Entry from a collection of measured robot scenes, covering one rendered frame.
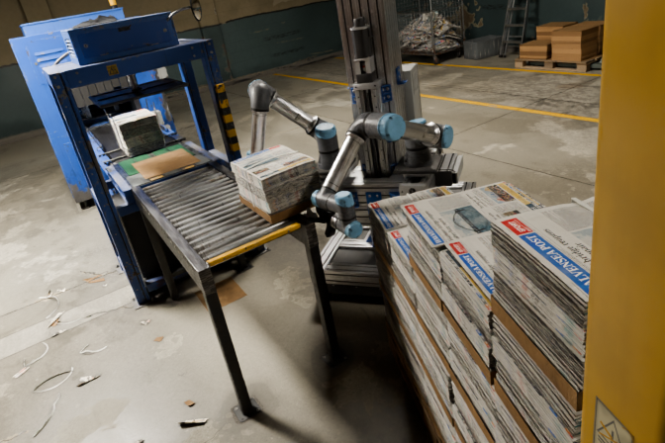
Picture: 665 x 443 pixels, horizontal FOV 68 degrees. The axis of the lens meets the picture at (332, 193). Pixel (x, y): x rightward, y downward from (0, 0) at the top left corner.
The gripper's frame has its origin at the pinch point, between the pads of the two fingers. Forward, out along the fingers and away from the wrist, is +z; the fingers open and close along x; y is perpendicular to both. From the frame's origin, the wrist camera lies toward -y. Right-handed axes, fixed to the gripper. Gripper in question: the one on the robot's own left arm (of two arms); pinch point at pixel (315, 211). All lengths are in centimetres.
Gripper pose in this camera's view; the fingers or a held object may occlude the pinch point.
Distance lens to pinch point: 233.5
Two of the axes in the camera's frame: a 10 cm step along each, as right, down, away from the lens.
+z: -5.3, -2.6, 8.1
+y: -1.6, -9.0, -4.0
